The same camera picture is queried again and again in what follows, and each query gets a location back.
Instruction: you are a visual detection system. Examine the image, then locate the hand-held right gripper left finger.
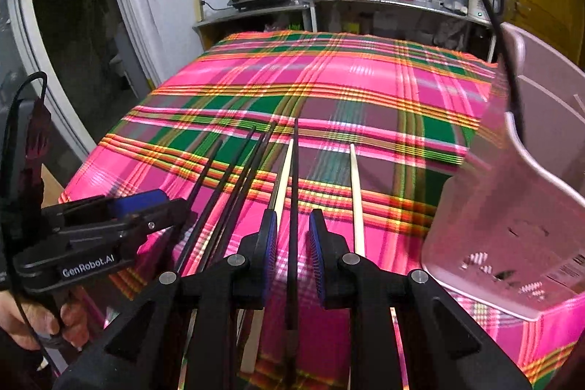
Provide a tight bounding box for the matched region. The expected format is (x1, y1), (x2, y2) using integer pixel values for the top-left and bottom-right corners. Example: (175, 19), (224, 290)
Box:
(52, 211), (279, 390)

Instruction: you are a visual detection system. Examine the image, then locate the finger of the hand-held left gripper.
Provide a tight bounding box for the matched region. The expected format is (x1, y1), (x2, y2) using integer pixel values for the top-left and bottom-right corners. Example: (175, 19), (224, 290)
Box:
(63, 197), (191, 250)
(43, 189), (168, 227)

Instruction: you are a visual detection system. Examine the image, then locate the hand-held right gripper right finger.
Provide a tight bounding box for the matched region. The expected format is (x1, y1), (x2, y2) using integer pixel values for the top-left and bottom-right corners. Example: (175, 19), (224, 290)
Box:
(309, 211), (533, 390)

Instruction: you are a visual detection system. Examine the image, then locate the black chopstick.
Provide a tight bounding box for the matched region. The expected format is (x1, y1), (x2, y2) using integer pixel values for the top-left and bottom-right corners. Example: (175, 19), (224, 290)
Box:
(208, 132), (268, 269)
(197, 127), (257, 276)
(284, 118), (301, 331)
(218, 120), (279, 265)
(175, 139), (224, 277)

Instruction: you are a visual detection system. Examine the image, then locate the light wooden chopstick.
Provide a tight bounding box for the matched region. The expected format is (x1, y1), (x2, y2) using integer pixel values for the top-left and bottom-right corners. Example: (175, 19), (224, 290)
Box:
(249, 138), (294, 372)
(349, 144), (367, 257)

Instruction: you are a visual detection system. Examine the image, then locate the pink plastic chopstick holder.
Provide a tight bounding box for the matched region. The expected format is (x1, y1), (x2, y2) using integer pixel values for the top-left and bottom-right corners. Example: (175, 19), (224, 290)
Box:
(420, 22), (585, 322)

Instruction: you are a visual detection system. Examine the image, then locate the person's left hand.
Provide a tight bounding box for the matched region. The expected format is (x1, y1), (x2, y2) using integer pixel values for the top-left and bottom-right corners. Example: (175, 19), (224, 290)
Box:
(0, 299), (90, 352)

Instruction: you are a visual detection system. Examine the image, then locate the pink green plaid tablecloth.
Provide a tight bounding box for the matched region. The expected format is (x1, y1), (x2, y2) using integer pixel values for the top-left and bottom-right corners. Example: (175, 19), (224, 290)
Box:
(59, 30), (585, 390)

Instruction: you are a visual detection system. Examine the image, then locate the white door frame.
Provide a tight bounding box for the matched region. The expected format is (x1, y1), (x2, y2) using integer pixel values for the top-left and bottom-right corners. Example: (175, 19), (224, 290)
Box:
(14, 0), (97, 164)

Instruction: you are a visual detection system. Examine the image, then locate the thin black cable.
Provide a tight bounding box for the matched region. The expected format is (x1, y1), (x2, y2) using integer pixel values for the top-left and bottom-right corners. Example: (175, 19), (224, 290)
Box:
(0, 71), (62, 372)

